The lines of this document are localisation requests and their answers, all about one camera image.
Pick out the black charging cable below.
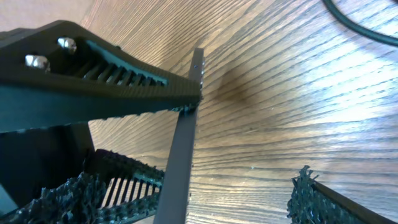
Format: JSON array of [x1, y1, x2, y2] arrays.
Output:
[[322, 0, 398, 48]]

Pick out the blue screen smartphone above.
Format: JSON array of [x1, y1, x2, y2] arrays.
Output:
[[154, 48, 205, 224]]

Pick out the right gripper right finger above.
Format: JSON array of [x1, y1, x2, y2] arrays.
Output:
[[287, 165, 397, 224]]

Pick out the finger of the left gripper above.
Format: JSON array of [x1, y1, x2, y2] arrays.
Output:
[[84, 149, 165, 218], [1, 21, 201, 133]]

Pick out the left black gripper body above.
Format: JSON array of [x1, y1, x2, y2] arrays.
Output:
[[1, 124, 94, 208]]

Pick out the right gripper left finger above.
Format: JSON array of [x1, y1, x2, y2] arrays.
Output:
[[1, 172, 160, 224]]

